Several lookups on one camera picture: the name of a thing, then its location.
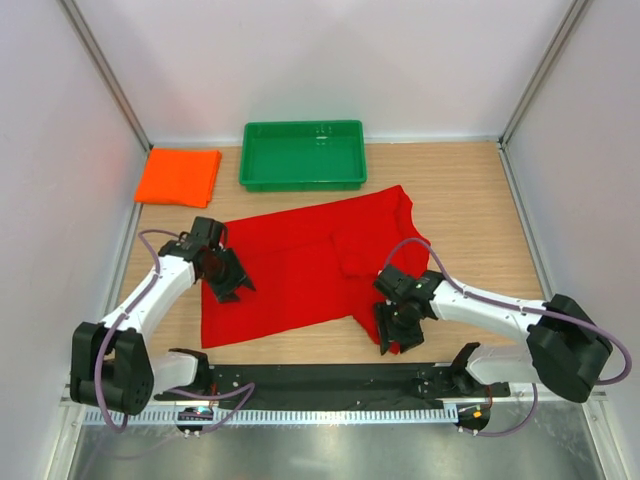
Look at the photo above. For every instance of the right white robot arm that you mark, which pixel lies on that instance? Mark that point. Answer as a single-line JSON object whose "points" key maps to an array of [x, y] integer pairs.
{"points": [[555, 344]]}

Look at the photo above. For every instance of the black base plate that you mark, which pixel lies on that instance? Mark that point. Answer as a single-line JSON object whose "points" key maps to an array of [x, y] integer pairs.
{"points": [[346, 387]]}

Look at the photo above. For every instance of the white slotted cable duct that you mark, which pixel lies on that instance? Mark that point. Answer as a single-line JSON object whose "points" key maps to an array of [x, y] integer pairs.
{"points": [[184, 415]]}

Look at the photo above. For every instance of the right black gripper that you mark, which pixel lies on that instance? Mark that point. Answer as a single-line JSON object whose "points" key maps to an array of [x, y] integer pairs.
{"points": [[383, 310]]}

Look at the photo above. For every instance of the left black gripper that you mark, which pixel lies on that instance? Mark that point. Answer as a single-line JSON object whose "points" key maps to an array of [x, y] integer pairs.
{"points": [[239, 276]]}

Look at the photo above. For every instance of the green plastic tray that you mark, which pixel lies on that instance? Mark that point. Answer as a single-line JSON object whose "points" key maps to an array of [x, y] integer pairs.
{"points": [[297, 156]]}

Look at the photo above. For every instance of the left aluminium frame post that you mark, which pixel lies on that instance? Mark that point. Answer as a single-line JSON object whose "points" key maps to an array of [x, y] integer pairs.
{"points": [[89, 42]]}

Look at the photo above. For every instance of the aluminium frame post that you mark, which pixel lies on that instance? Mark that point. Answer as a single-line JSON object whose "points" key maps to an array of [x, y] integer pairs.
{"points": [[89, 42], [553, 52]]}

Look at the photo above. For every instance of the folded orange t shirt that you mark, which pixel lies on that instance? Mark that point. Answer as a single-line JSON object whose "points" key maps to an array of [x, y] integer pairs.
{"points": [[179, 177]]}

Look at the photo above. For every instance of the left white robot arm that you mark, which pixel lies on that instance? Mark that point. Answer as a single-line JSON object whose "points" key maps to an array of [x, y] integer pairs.
{"points": [[111, 367]]}

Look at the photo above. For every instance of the right aluminium frame post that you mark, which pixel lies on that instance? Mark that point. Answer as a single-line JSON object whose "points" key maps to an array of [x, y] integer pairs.
{"points": [[553, 52]]}

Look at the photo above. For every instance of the red t shirt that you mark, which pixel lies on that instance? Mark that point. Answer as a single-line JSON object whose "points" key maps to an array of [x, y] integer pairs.
{"points": [[314, 264]]}

